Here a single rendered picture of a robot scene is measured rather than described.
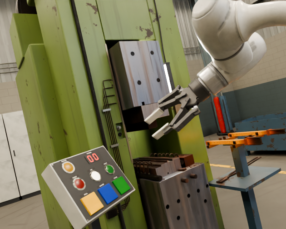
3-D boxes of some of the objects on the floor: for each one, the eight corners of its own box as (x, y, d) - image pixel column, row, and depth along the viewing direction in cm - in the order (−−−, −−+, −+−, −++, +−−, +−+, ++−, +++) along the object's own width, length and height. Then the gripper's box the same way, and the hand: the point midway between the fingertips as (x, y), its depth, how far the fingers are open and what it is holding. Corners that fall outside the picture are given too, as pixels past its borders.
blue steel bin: (322, 145, 462) (313, 108, 463) (303, 157, 417) (294, 116, 418) (262, 146, 562) (255, 116, 563) (241, 156, 518) (234, 123, 518)
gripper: (225, 110, 74) (167, 155, 80) (194, 75, 88) (146, 115, 93) (216, 99, 69) (155, 147, 75) (184, 63, 83) (135, 107, 88)
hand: (156, 124), depth 83 cm, fingers open, 7 cm apart
